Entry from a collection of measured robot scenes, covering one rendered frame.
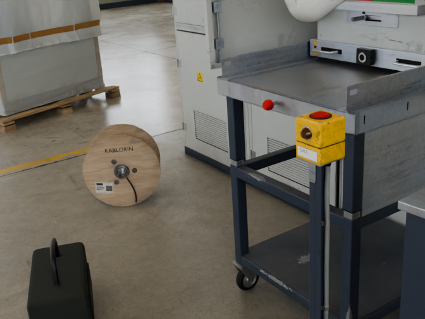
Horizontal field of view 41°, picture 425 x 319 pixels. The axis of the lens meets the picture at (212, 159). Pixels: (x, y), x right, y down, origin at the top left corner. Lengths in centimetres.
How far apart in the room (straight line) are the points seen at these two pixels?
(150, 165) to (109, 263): 64
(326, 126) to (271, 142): 165
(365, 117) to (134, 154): 165
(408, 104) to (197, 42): 184
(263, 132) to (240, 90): 109
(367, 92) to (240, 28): 75
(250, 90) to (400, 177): 52
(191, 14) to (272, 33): 113
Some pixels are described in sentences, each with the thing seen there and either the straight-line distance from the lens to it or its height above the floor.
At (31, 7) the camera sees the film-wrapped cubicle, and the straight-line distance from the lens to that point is 478.
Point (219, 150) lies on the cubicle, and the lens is 328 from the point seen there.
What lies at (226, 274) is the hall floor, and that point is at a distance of 237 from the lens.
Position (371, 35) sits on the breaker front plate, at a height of 96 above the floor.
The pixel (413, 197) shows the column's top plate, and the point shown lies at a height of 75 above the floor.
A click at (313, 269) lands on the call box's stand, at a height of 51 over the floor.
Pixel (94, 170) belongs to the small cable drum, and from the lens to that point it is 296.
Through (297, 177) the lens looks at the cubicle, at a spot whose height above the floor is 18.
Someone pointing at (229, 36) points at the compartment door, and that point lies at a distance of 213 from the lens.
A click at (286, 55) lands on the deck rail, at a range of 206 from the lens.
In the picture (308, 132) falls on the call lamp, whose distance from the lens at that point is 125.
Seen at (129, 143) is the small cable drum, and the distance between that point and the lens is 290.
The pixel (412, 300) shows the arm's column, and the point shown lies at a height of 52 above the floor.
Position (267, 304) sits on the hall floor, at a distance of 219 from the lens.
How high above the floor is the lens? 128
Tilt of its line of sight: 21 degrees down
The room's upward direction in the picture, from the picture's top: 4 degrees counter-clockwise
